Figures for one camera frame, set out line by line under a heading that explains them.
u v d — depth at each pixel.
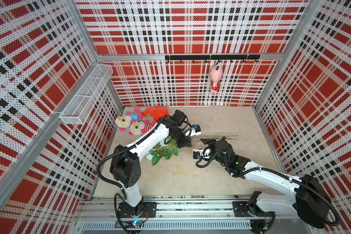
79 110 0.93
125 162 0.48
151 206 0.75
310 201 0.40
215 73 0.90
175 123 0.62
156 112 1.11
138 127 0.99
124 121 1.04
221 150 0.58
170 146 0.76
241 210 0.72
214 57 0.89
